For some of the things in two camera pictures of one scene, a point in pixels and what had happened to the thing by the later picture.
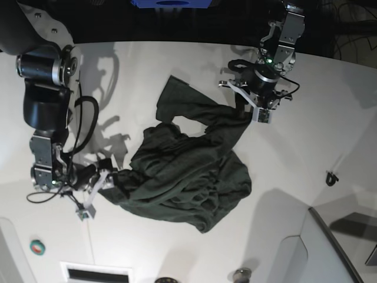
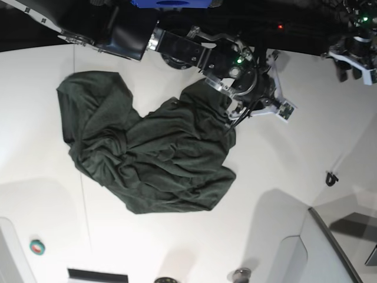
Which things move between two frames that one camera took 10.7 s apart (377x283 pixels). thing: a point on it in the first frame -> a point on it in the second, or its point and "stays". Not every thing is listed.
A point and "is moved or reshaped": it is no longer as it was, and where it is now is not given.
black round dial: [165, 280] stays
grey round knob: [242, 275] stays
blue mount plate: [172, 3] stays
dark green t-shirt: [195, 179] is moved or reshaped
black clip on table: [331, 179] stays
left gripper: [91, 177] -> [265, 99]
